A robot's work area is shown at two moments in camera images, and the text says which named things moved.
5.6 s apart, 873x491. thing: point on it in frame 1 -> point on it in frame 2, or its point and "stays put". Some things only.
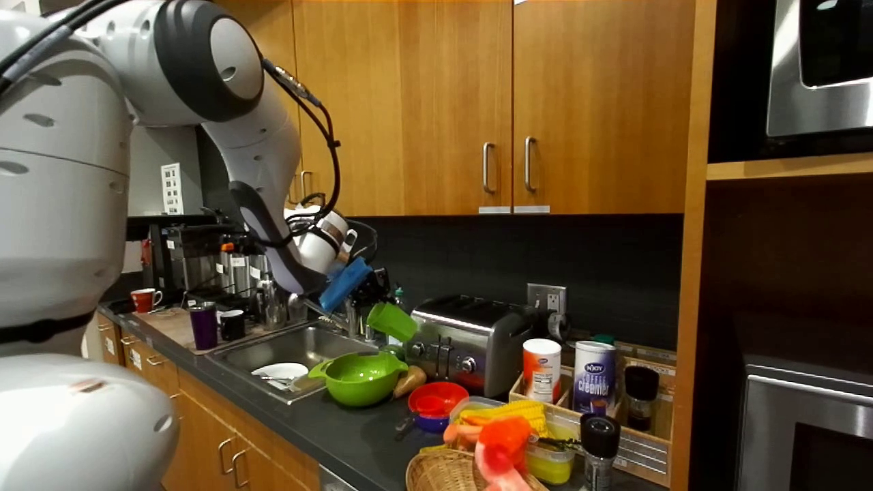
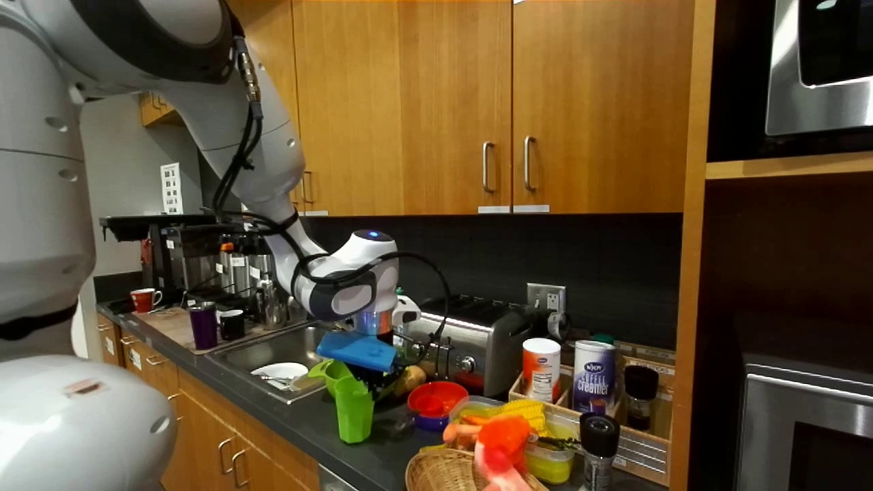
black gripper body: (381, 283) -> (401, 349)
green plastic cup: (394, 319) -> (351, 401)
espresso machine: (203, 259) stays put
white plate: (281, 373) stays put
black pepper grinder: (600, 443) stays put
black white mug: (232, 322) stays put
